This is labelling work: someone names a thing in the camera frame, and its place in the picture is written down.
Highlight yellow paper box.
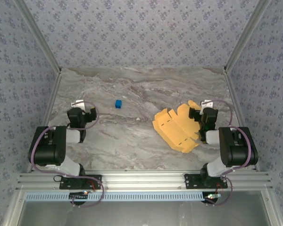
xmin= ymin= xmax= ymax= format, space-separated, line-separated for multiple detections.
xmin=152 ymin=100 xmax=202 ymax=154

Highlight small black electronics board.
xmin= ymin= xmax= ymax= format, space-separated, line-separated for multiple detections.
xmin=203 ymin=193 xmax=222 ymax=203
xmin=69 ymin=191 xmax=90 ymax=201

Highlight grey metal panel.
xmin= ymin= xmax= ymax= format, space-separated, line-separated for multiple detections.
xmin=18 ymin=201 xmax=268 ymax=226

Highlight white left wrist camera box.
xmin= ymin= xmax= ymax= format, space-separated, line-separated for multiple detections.
xmin=70 ymin=100 xmax=86 ymax=110

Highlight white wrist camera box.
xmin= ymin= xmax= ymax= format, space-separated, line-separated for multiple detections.
xmin=70 ymin=100 xmax=86 ymax=110
xmin=200 ymin=99 xmax=214 ymax=109

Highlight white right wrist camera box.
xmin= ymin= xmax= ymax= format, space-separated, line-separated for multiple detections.
xmin=200 ymin=99 xmax=214 ymax=109

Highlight aluminium table side rail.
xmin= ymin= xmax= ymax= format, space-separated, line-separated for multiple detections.
xmin=223 ymin=68 xmax=261 ymax=172
xmin=25 ymin=70 xmax=62 ymax=174

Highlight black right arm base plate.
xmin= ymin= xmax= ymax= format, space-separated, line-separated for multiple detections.
xmin=183 ymin=173 xmax=228 ymax=190

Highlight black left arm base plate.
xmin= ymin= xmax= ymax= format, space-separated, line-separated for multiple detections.
xmin=58 ymin=174 xmax=103 ymax=190

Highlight aluminium mounting rail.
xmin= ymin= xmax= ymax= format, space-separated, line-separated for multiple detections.
xmin=16 ymin=170 xmax=274 ymax=191

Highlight aluminium frame post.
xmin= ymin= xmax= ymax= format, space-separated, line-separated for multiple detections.
xmin=13 ymin=0 xmax=62 ymax=74
xmin=223 ymin=0 xmax=272 ymax=74

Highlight light blue slotted cable duct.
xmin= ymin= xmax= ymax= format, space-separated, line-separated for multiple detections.
xmin=25 ymin=191 xmax=204 ymax=202

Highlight aluminium lower frame bar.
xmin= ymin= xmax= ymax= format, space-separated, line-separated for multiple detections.
xmin=260 ymin=190 xmax=283 ymax=226
xmin=1 ymin=190 xmax=26 ymax=226

